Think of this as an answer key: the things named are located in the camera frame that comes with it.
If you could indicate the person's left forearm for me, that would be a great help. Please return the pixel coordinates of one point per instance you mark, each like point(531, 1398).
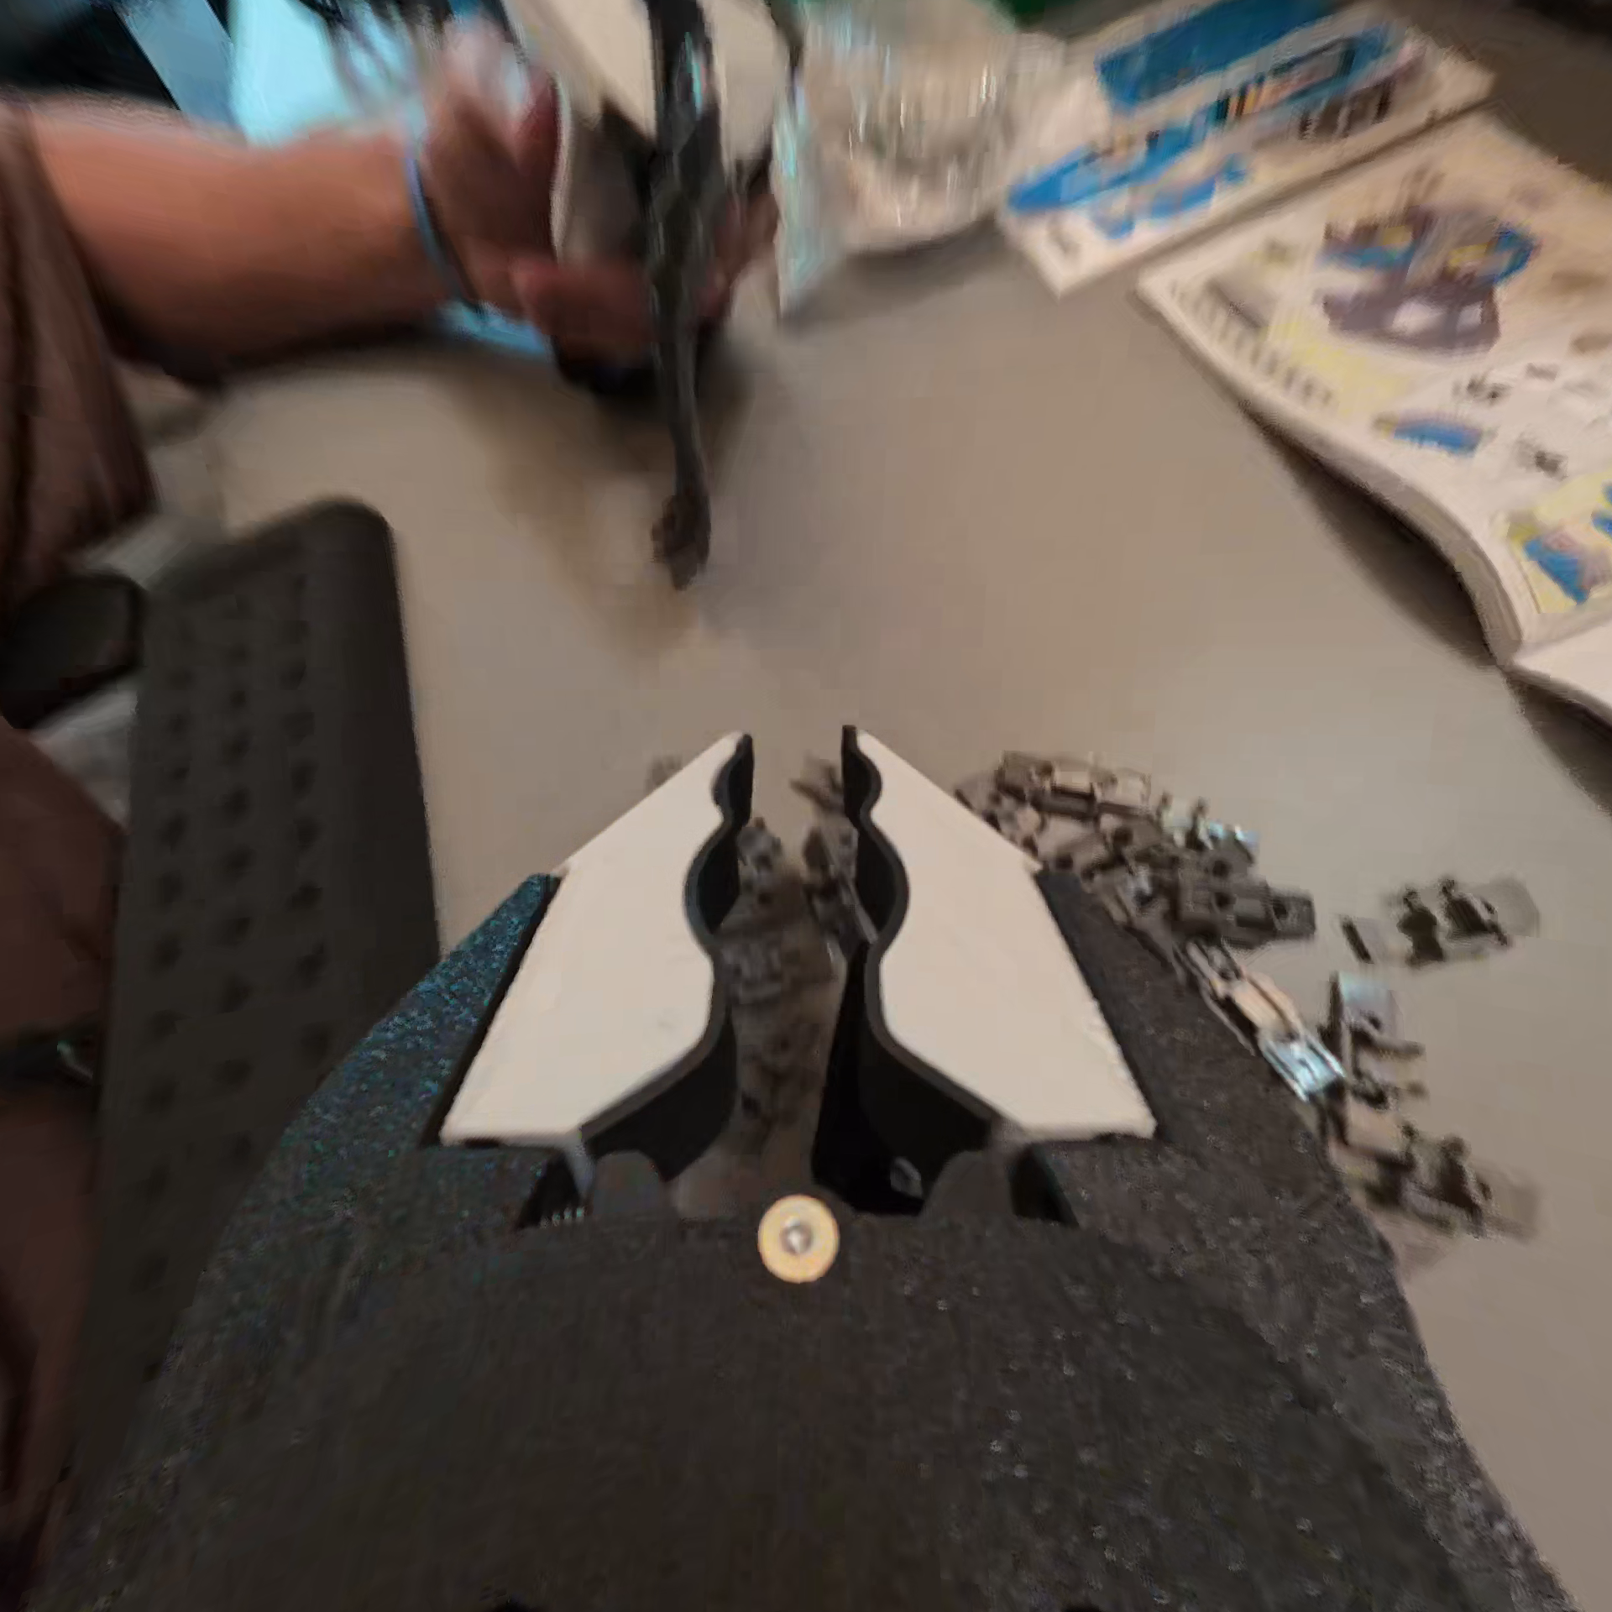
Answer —
point(226, 240)

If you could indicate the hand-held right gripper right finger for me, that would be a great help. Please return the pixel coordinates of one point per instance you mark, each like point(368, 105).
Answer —
point(1009, 993)

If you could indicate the blue wristband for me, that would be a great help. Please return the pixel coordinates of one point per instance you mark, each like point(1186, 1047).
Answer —
point(435, 231)

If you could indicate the black chair armrest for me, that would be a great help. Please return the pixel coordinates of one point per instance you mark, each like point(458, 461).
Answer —
point(64, 643)

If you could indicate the building instruction booklet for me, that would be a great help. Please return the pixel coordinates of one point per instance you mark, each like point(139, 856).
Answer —
point(1422, 376)

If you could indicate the single grey track link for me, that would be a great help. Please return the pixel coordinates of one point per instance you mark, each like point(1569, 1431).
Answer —
point(1447, 920)

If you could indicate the pile of grey track pieces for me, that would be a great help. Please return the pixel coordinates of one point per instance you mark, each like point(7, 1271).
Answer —
point(1159, 867)

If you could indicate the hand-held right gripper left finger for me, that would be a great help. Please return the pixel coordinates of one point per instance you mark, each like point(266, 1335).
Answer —
point(591, 993)

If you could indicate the crumpled clear plastic bag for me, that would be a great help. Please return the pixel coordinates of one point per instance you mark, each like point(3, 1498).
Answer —
point(908, 137)

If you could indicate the person's left hand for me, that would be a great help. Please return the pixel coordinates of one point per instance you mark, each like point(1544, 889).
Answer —
point(502, 215)

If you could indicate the blue sticker sheet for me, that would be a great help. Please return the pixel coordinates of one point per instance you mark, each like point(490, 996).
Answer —
point(1233, 127)

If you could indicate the grey desk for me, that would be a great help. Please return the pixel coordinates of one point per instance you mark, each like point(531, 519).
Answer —
point(1009, 565)

